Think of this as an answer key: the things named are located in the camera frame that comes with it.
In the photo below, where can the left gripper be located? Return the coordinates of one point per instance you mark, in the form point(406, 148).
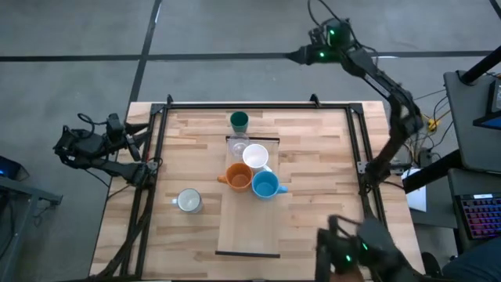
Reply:
point(115, 129)

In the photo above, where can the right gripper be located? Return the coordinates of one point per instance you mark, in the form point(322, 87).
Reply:
point(319, 55)

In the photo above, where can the navy mug with white flowers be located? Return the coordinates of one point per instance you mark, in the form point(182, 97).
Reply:
point(189, 200)

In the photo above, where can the green cup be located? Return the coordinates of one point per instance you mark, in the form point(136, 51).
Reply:
point(239, 121)

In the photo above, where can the clear glass cup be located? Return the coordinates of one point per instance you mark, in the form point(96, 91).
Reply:
point(238, 144)

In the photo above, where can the orange mug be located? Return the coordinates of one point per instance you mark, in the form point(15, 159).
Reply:
point(239, 178)

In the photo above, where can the light blue mug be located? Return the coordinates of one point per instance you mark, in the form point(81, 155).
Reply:
point(265, 186)

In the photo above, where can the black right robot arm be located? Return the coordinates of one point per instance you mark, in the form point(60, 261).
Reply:
point(375, 78)

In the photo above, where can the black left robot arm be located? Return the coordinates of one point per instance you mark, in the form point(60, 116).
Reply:
point(117, 169)

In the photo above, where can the wooden shelf with black legs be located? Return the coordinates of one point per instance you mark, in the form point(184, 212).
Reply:
point(246, 231)

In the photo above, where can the grey metal cart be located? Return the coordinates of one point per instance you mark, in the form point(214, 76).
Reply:
point(23, 196)

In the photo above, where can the black desk beam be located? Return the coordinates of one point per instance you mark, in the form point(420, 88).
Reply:
point(430, 172)

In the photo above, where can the grey side desk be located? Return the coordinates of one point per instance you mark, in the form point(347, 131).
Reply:
point(466, 129)

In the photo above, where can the white paper sheet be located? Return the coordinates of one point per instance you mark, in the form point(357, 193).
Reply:
point(417, 197)

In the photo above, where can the black round pole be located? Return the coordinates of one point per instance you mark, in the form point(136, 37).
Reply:
point(481, 64)

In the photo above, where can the dark screen with blue edge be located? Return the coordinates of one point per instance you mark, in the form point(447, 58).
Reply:
point(493, 117)

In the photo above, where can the backlit computer keyboard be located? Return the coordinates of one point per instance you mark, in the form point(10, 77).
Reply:
point(483, 215)

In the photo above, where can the person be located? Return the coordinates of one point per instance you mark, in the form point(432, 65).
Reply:
point(477, 266)

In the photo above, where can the black metal table frame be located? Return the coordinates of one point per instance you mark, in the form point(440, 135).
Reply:
point(254, 105)

